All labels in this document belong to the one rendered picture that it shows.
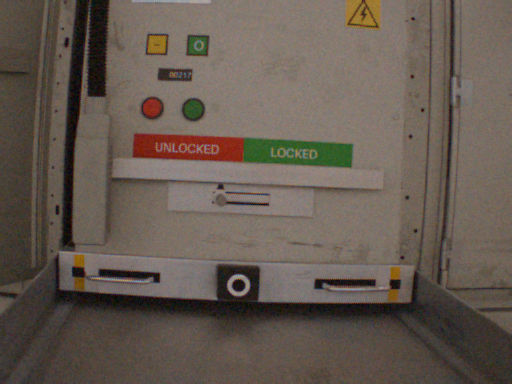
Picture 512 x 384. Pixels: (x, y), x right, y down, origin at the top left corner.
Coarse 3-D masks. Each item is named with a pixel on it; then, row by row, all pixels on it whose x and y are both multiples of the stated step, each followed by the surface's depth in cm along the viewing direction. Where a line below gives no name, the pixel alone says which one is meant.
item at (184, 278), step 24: (72, 264) 111; (120, 264) 111; (144, 264) 112; (168, 264) 112; (192, 264) 112; (216, 264) 113; (240, 264) 113; (264, 264) 113; (288, 264) 114; (312, 264) 114; (336, 264) 114; (360, 264) 115; (384, 264) 115; (408, 264) 116; (72, 288) 111; (120, 288) 112; (144, 288) 112; (168, 288) 112; (192, 288) 113; (216, 288) 113; (264, 288) 113; (288, 288) 114; (312, 288) 114; (408, 288) 115
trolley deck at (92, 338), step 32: (96, 320) 103; (128, 320) 105; (160, 320) 106; (192, 320) 108; (224, 320) 109; (256, 320) 110; (288, 320) 111; (320, 320) 111; (352, 320) 112; (384, 320) 112; (64, 352) 86; (96, 352) 88; (128, 352) 89; (160, 352) 91; (192, 352) 92; (224, 352) 93; (256, 352) 94; (288, 352) 94; (320, 352) 95; (352, 352) 95; (384, 352) 95; (416, 352) 95
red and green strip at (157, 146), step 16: (144, 144) 111; (160, 144) 112; (176, 144) 112; (192, 144) 112; (208, 144) 112; (224, 144) 112; (240, 144) 113; (256, 144) 113; (272, 144) 113; (288, 144) 113; (304, 144) 113; (320, 144) 114; (336, 144) 114; (352, 144) 114; (224, 160) 113; (240, 160) 113; (256, 160) 113; (272, 160) 113; (288, 160) 113; (304, 160) 114; (320, 160) 114; (336, 160) 114; (352, 160) 114
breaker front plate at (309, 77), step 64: (128, 0) 109; (256, 0) 111; (320, 0) 112; (384, 0) 113; (128, 64) 110; (192, 64) 111; (256, 64) 112; (320, 64) 113; (384, 64) 113; (128, 128) 111; (192, 128) 112; (256, 128) 113; (320, 128) 113; (384, 128) 114; (128, 192) 112; (192, 192) 112; (256, 192) 113; (320, 192) 114; (384, 192) 115; (192, 256) 113; (256, 256) 114; (320, 256) 115; (384, 256) 116
